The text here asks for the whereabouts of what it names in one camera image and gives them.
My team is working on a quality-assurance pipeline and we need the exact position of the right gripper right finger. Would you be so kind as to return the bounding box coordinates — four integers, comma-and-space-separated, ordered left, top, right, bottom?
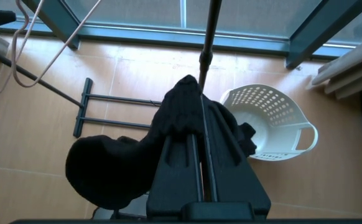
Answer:
201, 95, 271, 218

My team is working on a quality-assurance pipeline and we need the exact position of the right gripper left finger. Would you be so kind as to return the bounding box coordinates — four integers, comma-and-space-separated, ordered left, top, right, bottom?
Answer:
146, 133, 205, 218

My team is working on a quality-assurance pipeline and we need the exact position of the black ribbed-waist garment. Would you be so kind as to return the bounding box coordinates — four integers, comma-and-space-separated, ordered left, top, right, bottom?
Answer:
65, 74, 258, 211

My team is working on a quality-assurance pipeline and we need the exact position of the white laundry basket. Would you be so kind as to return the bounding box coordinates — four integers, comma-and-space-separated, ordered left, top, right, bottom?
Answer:
220, 83, 319, 162

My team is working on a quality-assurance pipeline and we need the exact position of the black clothes rack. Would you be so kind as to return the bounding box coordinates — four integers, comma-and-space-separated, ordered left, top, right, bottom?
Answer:
0, 0, 224, 139

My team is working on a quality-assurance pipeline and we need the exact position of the window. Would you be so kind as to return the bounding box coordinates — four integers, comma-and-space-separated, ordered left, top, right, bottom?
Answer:
0, 0, 362, 70

